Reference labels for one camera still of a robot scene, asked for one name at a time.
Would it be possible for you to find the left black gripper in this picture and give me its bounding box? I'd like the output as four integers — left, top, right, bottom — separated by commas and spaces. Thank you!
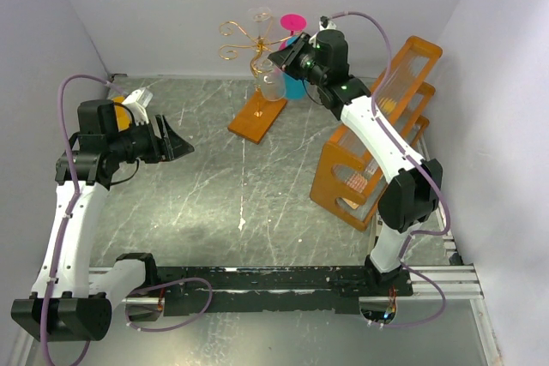
108, 112, 195, 163

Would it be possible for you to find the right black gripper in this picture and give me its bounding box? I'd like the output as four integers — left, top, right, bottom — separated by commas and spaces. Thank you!
268, 33, 326, 86

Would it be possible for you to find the yellow plastic wine glass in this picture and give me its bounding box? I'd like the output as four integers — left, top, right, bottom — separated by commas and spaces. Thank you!
112, 96, 133, 131

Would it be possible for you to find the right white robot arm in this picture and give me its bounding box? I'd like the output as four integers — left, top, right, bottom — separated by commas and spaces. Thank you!
268, 29, 443, 296

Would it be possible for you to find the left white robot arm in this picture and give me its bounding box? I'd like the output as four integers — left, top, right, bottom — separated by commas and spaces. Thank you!
11, 99, 194, 342

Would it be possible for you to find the pink plastic wine glass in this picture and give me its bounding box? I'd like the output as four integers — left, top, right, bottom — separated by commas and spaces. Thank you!
279, 14, 307, 50

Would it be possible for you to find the clear wine glass front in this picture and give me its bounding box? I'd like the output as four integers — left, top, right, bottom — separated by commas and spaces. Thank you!
256, 59, 286, 102

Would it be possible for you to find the clear wine glass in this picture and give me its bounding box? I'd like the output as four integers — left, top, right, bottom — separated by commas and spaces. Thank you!
247, 6, 273, 40
256, 59, 286, 102

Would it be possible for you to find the blue plastic wine glass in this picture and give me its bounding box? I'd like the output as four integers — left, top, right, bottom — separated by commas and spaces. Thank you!
279, 35, 306, 100

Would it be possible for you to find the clear wine glass back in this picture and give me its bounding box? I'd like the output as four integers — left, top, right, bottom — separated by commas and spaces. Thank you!
247, 6, 273, 40

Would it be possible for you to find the wooden rack base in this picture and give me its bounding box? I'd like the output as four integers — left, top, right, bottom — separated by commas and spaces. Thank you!
227, 92, 288, 144

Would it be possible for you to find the orange wooden shelf rack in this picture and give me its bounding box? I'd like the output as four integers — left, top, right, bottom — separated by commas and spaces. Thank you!
310, 36, 443, 231

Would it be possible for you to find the yellow object on shelf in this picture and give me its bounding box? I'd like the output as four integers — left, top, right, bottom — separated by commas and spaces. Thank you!
378, 99, 397, 115

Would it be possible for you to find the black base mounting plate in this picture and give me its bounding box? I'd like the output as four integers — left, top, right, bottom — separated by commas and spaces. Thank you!
130, 265, 413, 316

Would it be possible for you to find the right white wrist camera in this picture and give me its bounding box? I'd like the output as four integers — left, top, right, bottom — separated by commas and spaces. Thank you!
318, 15, 337, 32

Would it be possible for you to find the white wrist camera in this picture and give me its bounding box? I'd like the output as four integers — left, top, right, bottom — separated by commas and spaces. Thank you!
318, 15, 337, 32
122, 87, 153, 125

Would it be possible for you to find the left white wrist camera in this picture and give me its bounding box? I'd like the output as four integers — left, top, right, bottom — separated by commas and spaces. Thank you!
122, 87, 153, 125

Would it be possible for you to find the gold wire glass rack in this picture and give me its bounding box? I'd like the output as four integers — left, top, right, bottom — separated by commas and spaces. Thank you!
218, 21, 274, 92

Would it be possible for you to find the aluminium extrusion rail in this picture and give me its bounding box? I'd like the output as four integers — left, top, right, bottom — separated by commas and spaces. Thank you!
85, 266, 484, 303

